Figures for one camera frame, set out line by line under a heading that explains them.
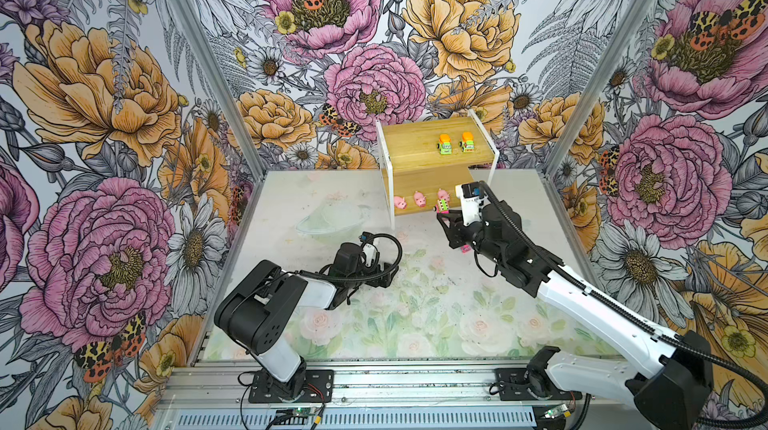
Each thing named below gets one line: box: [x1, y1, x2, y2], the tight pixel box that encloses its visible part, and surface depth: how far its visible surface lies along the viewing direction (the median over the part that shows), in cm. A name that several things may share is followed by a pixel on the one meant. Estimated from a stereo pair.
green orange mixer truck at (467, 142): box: [458, 132, 475, 153], surface depth 81 cm
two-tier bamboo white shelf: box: [376, 109, 500, 230], surface depth 83 cm
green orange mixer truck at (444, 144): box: [436, 134, 453, 155], surface depth 81 cm
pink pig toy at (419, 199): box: [414, 191, 426, 208], surface depth 91 cm
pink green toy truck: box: [436, 198, 450, 214], surface depth 76 cm
